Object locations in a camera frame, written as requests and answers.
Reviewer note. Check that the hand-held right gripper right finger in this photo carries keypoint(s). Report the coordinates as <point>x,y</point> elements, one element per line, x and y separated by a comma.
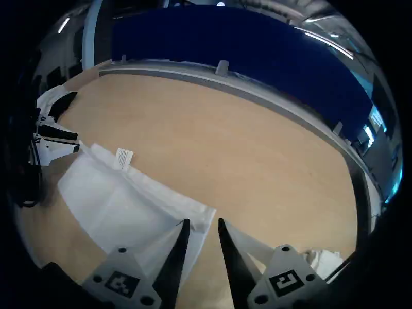
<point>289,260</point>

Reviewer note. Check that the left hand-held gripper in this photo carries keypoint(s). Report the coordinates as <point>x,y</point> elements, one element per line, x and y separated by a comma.
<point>25,161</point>

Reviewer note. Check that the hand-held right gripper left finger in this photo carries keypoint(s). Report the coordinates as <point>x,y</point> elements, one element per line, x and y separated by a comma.
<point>111,268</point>

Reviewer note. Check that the white towel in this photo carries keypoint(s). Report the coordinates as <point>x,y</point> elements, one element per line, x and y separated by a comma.
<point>112,199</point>

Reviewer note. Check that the heap of white towels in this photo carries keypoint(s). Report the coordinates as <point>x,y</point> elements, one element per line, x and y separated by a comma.
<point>323,262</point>

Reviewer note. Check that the blue desk screen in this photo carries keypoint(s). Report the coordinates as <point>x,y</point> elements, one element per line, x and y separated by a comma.
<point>244,42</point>

